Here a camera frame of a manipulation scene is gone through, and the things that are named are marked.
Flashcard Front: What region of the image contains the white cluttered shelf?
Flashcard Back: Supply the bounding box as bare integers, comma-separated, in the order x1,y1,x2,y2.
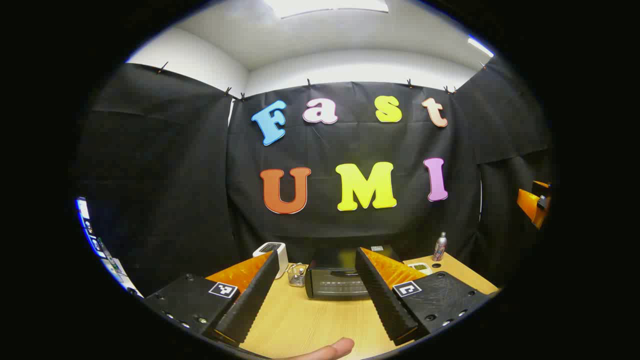
75,197,143,298

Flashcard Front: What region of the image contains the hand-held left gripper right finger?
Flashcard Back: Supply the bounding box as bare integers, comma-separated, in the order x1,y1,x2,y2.
355,247,493,347

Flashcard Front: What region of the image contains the white toaster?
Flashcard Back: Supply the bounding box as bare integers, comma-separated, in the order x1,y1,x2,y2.
252,242,289,280

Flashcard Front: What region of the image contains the silver printed bottle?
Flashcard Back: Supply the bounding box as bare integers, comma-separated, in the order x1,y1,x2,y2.
432,231,448,262

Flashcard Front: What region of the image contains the black electric oven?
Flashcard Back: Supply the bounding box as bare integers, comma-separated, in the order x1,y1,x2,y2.
305,245,403,301

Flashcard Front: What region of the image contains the small wire basket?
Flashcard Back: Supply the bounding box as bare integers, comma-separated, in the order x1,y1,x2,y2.
287,263,308,288

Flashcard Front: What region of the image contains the wide ceiling light panel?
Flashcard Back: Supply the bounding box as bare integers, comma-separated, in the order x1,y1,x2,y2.
264,0,390,20

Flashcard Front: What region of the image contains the narrow ceiling light strip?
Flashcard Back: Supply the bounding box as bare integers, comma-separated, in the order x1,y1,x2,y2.
467,36,495,58

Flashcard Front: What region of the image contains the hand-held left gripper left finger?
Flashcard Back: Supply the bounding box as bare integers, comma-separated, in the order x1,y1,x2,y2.
144,251,280,347

